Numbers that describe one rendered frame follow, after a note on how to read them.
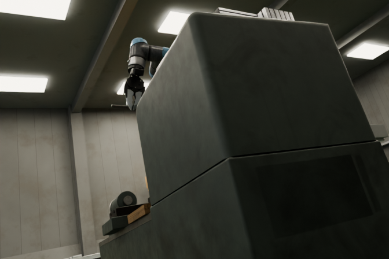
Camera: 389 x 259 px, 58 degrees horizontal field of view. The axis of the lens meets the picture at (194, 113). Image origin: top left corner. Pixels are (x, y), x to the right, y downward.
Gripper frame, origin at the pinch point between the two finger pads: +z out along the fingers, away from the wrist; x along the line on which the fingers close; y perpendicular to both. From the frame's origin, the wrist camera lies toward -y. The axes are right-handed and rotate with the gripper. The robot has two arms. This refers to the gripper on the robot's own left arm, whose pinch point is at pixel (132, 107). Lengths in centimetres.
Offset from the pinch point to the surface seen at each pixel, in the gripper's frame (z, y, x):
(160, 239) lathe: 53, -14, -11
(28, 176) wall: -157, 771, 83
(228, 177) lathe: 46, -66, -9
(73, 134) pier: -277, 759, -1
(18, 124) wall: -283, 770, 131
